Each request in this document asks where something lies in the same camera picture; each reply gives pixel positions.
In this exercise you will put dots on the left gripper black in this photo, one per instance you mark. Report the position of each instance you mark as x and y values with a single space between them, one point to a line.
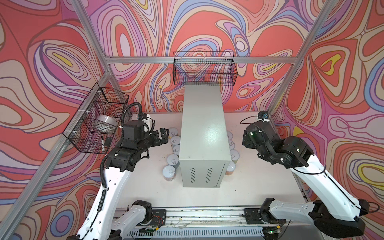
157 141

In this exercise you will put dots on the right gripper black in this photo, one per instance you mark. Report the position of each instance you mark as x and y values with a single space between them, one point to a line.
247 140

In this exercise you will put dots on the blue white labelled can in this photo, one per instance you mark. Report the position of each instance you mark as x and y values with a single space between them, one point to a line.
169 173

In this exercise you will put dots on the orange green labelled can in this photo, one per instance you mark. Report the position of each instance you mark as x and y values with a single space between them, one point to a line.
231 168

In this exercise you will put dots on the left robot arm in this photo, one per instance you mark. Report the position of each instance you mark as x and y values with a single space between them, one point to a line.
115 170

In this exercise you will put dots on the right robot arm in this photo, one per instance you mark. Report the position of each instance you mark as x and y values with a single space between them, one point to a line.
336 213

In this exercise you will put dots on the can left row back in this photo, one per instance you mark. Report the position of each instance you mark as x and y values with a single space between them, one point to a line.
173 132

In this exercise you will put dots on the can right row back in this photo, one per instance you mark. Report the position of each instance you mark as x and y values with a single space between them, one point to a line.
229 135

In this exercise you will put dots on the grey metal cabinet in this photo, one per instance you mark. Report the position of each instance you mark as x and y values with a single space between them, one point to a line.
204 149

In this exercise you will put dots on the silver tape roll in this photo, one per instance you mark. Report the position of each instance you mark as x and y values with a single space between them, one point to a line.
105 123

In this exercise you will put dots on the green circuit board left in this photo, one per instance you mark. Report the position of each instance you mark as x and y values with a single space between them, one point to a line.
148 231

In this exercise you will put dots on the green circuit board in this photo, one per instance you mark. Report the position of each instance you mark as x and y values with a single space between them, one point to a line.
271 230
148 231

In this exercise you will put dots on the green circuit board right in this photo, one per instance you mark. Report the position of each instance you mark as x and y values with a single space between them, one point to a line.
271 230

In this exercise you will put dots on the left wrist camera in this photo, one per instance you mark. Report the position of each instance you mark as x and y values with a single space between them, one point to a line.
141 125

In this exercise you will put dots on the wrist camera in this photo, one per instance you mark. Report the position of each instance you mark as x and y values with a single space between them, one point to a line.
263 115
141 125

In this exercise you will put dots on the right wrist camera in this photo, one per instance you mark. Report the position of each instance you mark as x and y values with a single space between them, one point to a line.
263 115

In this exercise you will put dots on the black wire basket left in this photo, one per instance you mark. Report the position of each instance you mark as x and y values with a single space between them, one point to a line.
93 127

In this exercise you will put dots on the black wire basket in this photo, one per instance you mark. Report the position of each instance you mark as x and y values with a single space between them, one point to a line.
93 127
204 68

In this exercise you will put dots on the black wire basket back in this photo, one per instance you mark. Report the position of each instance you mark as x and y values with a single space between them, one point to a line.
204 68

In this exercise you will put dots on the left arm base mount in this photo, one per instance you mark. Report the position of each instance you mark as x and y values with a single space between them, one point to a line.
158 218

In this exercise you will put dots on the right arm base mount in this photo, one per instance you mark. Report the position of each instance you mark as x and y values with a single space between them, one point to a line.
255 216

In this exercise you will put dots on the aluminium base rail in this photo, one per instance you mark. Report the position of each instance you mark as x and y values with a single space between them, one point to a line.
218 223

